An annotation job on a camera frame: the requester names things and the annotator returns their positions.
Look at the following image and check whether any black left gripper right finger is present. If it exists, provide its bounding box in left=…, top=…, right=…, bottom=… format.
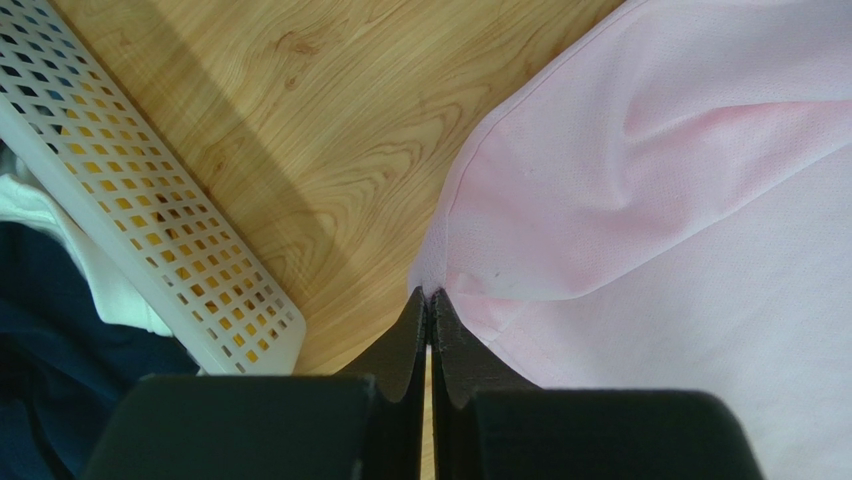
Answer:
left=429, top=291, right=762, bottom=479

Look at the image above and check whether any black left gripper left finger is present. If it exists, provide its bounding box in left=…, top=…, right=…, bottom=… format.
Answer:
left=84, top=290, right=427, bottom=479

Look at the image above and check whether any pink t shirt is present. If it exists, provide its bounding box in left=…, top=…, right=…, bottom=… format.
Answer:
left=409, top=1, right=851, bottom=479

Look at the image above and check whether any navy blue t shirt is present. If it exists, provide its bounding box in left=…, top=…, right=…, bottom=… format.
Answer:
left=1, top=222, right=199, bottom=479

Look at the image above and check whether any white t shirt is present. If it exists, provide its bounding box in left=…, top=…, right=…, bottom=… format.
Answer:
left=1, top=145, right=173, bottom=337

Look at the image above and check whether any white plastic laundry basket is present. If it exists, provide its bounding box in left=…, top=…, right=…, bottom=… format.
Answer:
left=1, top=1, right=306, bottom=375

